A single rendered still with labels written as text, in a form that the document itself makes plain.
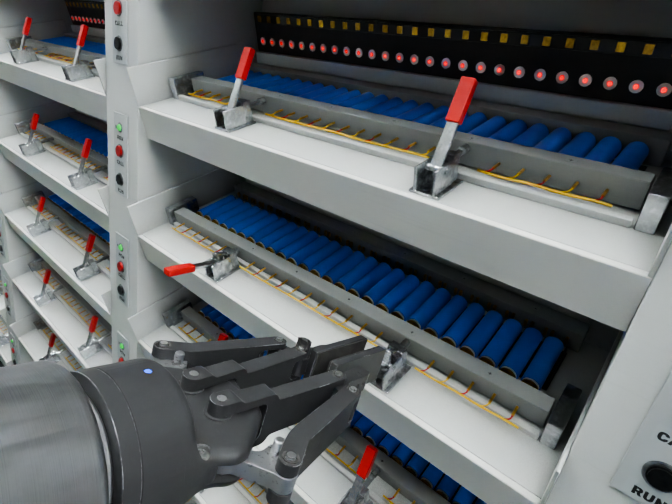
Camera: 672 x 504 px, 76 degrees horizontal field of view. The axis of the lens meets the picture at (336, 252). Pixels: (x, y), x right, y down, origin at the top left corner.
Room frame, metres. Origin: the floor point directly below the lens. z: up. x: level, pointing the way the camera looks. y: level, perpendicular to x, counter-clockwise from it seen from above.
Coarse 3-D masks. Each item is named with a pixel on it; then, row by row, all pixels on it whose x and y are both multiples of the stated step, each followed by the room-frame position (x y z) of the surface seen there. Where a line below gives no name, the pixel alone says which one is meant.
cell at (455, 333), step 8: (472, 304) 0.43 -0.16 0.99; (464, 312) 0.42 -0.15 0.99; (472, 312) 0.41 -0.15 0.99; (480, 312) 0.42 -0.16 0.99; (456, 320) 0.41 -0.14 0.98; (464, 320) 0.40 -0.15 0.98; (472, 320) 0.41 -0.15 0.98; (456, 328) 0.39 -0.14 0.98; (464, 328) 0.39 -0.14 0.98; (472, 328) 0.40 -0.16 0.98; (448, 336) 0.38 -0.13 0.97; (456, 336) 0.38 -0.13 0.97; (464, 336) 0.39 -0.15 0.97; (456, 344) 0.38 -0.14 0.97
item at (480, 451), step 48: (192, 192) 0.67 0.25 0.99; (144, 240) 0.59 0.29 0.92; (192, 240) 0.59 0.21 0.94; (192, 288) 0.53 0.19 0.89; (240, 288) 0.48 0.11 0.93; (288, 336) 0.40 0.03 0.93; (336, 336) 0.40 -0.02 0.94; (432, 384) 0.34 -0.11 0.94; (576, 384) 0.35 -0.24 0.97; (432, 432) 0.30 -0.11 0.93; (480, 432) 0.30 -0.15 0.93; (576, 432) 0.26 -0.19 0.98; (480, 480) 0.27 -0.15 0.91; (528, 480) 0.26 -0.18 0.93
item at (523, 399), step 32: (192, 224) 0.60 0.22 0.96; (256, 256) 0.51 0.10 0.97; (320, 288) 0.45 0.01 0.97; (352, 320) 0.42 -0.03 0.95; (384, 320) 0.40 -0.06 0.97; (416, 352) 0.37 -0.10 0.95; (448, 352) 0.36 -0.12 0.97; (480, 384) 0.33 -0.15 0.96; (512, 384) 0.32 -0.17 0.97; (512, 416) 0.30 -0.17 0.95; (544, 416) 0.30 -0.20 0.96
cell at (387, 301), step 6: (408, 276) 0.47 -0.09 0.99; (414, 276) 0.47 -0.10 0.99; (402, 282) 0.46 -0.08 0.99; (408, 282) 0.46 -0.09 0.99; (414, 282) 0.47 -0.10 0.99; (396, 288) 0.45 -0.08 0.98; (402, 288) 0.45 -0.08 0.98; (408, 288) 0.46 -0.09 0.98; (414, 288) 0.46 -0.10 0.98; (390, 294) 0.44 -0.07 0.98; (396, 294) 0.44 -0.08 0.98; (402, 294) 0.45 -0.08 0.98; (408, 294) 0.45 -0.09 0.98; (384, 300) 0.43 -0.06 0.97; (390, 300) 0.43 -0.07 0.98; (396, 300) 0.44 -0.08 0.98; (402, 300) 0.45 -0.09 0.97; (390, 306) 0.43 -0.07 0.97; (396, 306) 0.44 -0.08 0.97; (390, 312) 0.43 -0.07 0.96
